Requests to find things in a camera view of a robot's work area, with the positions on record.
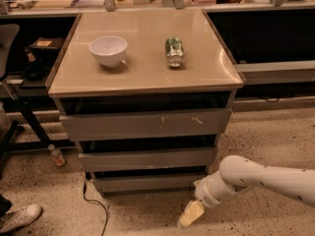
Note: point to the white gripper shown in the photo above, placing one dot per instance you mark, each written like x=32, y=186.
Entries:
x=204, y=193

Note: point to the grey bottom drawer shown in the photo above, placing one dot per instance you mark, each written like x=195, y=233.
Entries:
x=146, y=183

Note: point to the grey drawer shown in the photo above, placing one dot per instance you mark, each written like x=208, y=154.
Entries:
x=146, y=183
x=152, y=124
x=148, y=159

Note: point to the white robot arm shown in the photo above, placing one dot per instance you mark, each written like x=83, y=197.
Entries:
x=237, y=175

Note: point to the grey middle drawer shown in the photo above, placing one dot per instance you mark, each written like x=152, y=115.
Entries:
x=148, y=159

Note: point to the grey top drawer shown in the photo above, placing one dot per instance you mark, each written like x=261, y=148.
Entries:
x=152, y=124

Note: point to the grey drawer cabinet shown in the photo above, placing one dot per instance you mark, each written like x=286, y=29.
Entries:
x=143, y=82

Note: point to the small plastic bottle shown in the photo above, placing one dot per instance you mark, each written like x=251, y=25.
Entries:
x=57, y=155

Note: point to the green soda can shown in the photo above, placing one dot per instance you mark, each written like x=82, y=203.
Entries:
x=174, y=52

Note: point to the white sneaker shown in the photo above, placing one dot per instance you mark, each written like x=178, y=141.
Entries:
x=20, y=217

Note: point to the white bowl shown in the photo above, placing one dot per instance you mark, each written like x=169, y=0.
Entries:
x=109, y=51

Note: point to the black box on shelf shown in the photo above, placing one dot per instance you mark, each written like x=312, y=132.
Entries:
x=47, y=47

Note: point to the black office chair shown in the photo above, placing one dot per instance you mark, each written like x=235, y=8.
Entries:
x=8, y=34

